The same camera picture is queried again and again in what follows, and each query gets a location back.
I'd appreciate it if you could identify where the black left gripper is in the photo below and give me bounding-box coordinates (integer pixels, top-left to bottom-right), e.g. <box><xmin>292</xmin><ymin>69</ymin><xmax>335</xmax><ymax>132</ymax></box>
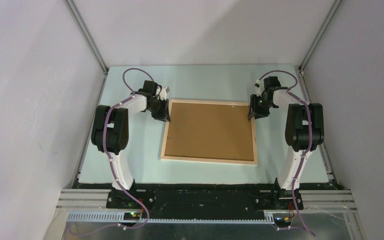
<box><xmin>147</xmin><ymin>98</ymin><xmax>171</xmax><ymax>123</ymax></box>

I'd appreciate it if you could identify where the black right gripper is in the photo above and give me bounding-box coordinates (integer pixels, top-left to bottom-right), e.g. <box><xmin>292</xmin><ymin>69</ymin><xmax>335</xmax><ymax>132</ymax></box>
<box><xmin>247</xmin><ymin>93</ymin><xmax>274</xmax><ymax>120</ymax></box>

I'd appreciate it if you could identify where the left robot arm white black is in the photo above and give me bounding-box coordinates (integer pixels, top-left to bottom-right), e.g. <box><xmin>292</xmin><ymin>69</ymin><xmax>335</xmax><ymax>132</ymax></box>
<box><xmin>91</xmin><ymin>80</ymin><xmax>171</xmax><ymax>208</ymax></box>

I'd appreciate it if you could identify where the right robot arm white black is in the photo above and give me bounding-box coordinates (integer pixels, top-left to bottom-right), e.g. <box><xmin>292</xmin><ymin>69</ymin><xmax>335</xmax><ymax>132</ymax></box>
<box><xmin>248</xmin><ymin>76</ymin><xmax>325</xmax><ymax>209</ymax></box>

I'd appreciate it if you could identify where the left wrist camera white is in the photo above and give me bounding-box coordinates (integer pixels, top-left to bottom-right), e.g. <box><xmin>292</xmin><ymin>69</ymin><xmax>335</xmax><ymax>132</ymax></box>
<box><xmin>158</xmin><ymin>86</ymin><xmax>170</xmax><ymax>101</ymax></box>

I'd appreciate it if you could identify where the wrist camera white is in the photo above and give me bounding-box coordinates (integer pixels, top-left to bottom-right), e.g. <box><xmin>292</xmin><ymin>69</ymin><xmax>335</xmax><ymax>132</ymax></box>
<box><xmin>254</xmin><ymin>79</ymin><xmax>265</xmax><ymax>96</ymax></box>
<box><xmin>158</xmin><ymin>86</ymin><xmax>170</xmax><ymax>101</ymax></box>

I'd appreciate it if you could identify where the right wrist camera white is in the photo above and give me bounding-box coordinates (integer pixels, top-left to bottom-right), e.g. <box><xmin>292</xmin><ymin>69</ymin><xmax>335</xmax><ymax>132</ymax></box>
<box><xmin>254</xmin><ymin>79</ymin><xmax>265</xmax><ymax>96</ymax></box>

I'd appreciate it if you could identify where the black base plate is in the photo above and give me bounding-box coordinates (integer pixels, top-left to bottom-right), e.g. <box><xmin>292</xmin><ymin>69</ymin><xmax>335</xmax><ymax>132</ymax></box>
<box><xmin>106</xmin><ymin>183</ymin><xmax>305</xmax><ymax>221</ymax></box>

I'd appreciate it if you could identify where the front aluminium rail frame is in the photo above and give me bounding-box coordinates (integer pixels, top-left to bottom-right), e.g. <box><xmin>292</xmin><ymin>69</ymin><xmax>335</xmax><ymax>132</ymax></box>
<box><xmin>44</xmin><ymin>189</ymin><xmax>367</xmax><ymax>240</ymax></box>

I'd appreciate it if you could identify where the right aluminium corner rail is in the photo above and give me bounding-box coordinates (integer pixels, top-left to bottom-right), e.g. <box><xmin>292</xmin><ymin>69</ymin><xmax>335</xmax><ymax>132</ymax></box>
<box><xmin>298</xmin><ymin>0</ymin><xmax>343</xmax><ymax>72</ymax></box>

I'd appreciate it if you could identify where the aluminium corner rail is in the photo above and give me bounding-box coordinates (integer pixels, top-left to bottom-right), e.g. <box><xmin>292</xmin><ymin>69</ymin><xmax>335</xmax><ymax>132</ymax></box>
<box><xmin>63</xmin><ymin>0</ymin><xmax>109</xmax><ymax>75</ymax></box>
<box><xmin>298</xmin><ymin>0</ymin><xmax>343</xmax><ymax>72</ymax></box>

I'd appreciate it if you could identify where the left aluminium corner rail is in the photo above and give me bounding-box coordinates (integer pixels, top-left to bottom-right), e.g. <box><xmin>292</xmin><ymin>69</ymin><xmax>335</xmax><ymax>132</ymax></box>
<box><xmin>63</xmin><ymin>0</ymin><xmax>109</xmax><ymax>75</ymax></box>

